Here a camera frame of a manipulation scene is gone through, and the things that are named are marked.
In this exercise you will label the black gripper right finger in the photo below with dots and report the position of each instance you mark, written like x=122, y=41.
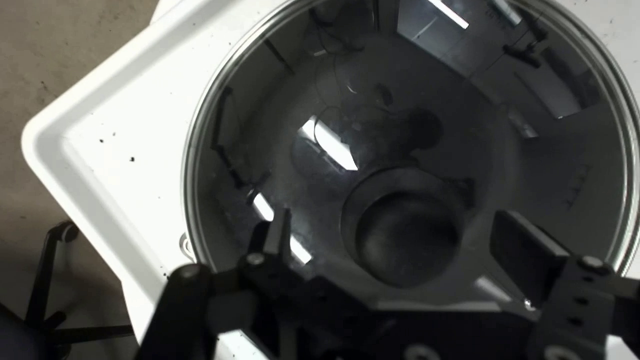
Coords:
x=567, y=292

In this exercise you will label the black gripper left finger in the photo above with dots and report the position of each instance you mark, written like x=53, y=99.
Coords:
x=193, y=300

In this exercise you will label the glass pot lid black knob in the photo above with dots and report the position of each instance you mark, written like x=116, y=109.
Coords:
x=400, y=133

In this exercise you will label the black office chair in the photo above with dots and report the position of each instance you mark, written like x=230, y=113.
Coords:
x=46, y=313

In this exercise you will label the white plastic tray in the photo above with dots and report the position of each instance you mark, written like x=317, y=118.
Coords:
x=112, y=152

